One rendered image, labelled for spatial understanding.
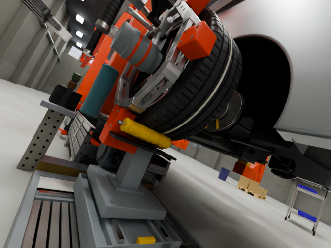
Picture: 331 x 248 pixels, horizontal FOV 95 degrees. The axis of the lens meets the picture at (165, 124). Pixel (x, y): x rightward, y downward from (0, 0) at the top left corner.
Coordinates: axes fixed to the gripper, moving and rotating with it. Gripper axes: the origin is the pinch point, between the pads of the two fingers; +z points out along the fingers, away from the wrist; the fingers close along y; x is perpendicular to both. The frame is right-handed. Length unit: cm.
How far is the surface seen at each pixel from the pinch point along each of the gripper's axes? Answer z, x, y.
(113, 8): 5.4, -13.2, -13.2
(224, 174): 658, -130, 238
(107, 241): 49, 44, -23
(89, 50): 9.6, -8.7, 20.3
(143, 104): 34.9, -0.4, -9.5
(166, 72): 27.9, -10.1, -22.3
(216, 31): 30, -33, -28
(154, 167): 112, 17, 45
